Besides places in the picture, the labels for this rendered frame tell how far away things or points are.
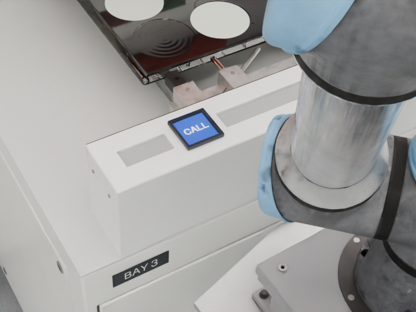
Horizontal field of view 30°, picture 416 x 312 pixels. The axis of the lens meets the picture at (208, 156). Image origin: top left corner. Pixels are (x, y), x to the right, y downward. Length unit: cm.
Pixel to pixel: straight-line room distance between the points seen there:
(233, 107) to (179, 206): 16
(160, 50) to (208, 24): 10
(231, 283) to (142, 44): 43
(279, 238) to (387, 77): 65
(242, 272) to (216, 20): 45
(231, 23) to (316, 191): 59
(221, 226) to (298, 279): 21
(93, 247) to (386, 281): 40
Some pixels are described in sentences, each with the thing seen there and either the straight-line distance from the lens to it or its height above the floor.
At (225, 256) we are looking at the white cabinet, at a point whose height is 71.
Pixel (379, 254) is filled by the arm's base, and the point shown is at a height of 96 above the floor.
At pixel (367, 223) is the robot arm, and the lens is 84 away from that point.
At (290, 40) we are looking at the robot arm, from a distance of 46.
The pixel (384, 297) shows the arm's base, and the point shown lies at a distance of 94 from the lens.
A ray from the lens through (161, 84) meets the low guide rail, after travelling 129.
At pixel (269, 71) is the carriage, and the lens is 126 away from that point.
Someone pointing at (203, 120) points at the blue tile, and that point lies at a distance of 104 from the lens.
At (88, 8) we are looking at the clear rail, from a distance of 133.
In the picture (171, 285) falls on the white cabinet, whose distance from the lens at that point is 120.
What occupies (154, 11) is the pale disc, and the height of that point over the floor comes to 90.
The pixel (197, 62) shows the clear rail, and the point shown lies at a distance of 123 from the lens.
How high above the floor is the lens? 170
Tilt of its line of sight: 47 degrees down
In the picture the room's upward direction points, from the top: 4 degrees clockwise
